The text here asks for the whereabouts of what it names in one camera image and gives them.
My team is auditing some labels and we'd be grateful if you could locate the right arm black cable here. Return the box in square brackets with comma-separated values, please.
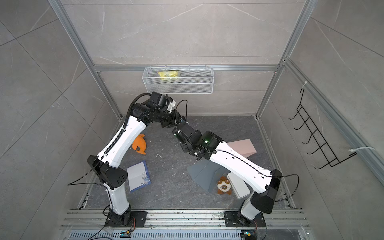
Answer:
[174, 99, 300, 203]

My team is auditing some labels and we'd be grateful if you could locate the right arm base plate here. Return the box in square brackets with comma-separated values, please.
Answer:
[224, 211, 266, 228]

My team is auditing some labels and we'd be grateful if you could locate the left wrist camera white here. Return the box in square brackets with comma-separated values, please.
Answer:
[167, 100, 176, 113]

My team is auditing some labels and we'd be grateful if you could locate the black wire hook rack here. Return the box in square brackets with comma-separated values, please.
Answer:
[288, 89, 357, 170]

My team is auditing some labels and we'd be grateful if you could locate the brown white bear plush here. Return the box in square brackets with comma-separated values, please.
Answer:
[217, 176, 232, 195]

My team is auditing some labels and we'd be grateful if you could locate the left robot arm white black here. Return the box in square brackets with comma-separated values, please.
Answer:
[87, 92, 176, 216]

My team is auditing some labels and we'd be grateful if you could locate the orange shark plush toy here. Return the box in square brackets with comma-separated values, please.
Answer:
[132, 134, 147, 155]

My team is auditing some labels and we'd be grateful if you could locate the white blue letter paper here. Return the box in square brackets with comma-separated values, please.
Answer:
[127, 161, 151, 192]

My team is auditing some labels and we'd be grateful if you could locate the white rectangular box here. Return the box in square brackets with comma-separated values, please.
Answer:
[227, 173, 251, 199]

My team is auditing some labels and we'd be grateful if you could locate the pink envelope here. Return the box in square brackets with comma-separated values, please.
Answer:
[227, 139, 257, 158]

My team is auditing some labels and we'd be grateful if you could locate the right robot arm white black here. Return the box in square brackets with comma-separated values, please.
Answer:
[172, 117, 283, 221]

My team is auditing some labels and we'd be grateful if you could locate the yellow packet in basket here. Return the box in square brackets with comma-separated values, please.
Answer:
[158, 71, 181, 81]

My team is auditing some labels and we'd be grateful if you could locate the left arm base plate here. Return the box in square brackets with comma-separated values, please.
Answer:
[105, 211, 148, 228]

